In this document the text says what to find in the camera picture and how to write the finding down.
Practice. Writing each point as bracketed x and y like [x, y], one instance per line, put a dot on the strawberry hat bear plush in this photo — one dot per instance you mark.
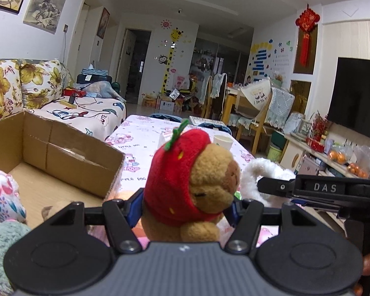
[191, 187]

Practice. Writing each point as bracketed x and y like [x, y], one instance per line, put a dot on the giraffe height chart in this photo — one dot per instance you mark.
[175, 36]

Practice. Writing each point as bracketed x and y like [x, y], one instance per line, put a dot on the paper cup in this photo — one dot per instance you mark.
[223, 141]

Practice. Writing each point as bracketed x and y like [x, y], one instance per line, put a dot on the wooden chair with covers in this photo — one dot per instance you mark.
[262, 106]

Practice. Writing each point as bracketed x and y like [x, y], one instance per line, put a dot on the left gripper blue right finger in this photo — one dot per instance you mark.
[233, 213]

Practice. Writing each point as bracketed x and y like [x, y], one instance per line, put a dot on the cardboard box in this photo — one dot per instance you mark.
[54, 163]

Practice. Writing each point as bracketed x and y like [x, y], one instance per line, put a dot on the floral sofa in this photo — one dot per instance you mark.
[46, 88]

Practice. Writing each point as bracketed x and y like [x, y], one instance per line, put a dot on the framed sketch portrait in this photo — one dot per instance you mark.
[44, 14]

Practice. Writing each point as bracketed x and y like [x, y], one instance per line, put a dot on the white TV cabinet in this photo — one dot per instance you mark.
[294, 150]

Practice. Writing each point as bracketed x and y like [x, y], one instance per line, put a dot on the white floral cloth bundle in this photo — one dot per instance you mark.
[11, 208]

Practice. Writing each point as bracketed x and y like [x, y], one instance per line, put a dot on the red Chinese knot ornament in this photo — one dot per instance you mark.
[306, 23]

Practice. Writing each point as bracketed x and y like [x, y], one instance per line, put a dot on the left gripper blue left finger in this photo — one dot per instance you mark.
[134, 208]

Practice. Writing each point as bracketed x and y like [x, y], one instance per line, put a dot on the black television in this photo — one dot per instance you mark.
[350, 103]

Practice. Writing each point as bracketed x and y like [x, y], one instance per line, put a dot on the teal fuzzy plush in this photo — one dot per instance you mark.
[10, 232]

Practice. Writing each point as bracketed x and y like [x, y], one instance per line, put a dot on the pink cartoon tablecloth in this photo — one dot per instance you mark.
[172, 147]

